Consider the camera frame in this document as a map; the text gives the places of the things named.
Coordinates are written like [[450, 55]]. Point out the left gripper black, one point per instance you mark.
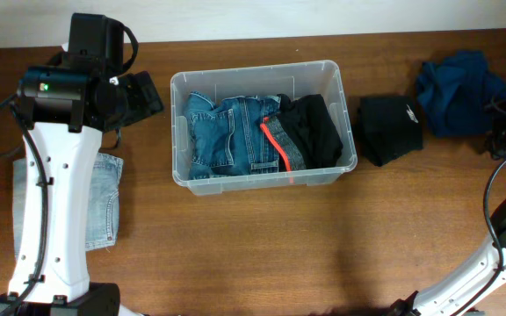
[[140, 100]]

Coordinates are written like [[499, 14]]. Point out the dark blue jeans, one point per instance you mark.
[[227, 136]]

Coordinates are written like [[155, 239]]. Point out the black shorts red grey waistband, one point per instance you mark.
[[303, 134]]

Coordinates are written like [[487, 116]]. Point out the navy blue shirt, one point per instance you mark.
[[455, 92]]

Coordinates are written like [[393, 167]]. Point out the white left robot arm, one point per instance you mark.
[[51, 275]]

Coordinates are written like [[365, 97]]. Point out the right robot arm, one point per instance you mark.
[[478, 276]]

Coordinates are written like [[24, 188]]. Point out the light blue folded jeans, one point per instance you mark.
[[103, 214]]

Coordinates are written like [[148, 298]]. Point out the clear plastic storage bin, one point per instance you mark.
[[293, 79]]

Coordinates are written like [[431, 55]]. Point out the black folded shirt white logo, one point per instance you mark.
[[388, 127]]

